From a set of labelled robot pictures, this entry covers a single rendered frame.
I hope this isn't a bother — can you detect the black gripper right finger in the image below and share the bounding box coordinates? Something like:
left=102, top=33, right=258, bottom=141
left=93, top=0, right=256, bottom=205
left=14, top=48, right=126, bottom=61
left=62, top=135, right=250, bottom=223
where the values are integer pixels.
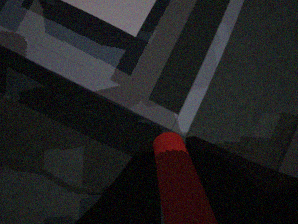
left=185, top=136, right=298, bottom=224

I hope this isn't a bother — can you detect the red peg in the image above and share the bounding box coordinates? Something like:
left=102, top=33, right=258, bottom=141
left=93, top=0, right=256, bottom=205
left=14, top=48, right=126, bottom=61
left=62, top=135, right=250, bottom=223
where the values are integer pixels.
left=153, top=132, right=217, bottom=224

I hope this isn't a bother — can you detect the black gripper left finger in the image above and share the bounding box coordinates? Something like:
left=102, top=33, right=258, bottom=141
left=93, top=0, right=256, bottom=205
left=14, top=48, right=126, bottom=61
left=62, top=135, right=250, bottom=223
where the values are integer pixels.
left=74, top=144, right=161, bottom=224

